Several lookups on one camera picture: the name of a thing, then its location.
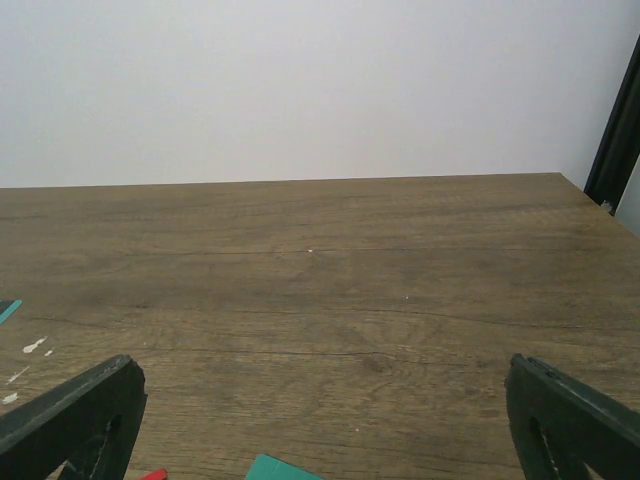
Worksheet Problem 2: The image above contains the red card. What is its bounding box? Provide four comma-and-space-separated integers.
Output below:
140, 469, 168, 480

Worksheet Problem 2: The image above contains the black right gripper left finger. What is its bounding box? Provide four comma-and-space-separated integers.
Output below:
1, 355, 147, 479

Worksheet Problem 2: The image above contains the teal card near table centre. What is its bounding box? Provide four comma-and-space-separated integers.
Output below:
245, 454, 322, 480

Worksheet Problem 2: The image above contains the black frame post right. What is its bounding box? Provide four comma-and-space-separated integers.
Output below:
584, 41, 640, 216

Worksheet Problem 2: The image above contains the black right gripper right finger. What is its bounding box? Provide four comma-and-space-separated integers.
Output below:
505, 354, 639, 479

